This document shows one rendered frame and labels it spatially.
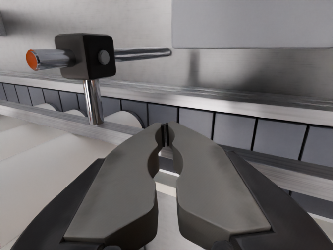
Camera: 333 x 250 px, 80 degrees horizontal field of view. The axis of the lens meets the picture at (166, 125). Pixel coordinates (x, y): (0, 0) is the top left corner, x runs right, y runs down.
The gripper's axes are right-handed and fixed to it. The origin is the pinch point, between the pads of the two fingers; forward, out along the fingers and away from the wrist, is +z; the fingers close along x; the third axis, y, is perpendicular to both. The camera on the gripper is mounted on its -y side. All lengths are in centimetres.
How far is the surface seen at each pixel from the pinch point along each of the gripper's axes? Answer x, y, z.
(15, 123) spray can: -19.1, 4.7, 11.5
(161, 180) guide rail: -0.7, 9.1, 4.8
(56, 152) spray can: -8.5, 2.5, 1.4
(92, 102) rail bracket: -5.4, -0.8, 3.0
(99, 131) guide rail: -5.1, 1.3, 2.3
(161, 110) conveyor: -0.4, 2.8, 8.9
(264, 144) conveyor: 8.9, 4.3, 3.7
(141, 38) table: -2.6, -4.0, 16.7
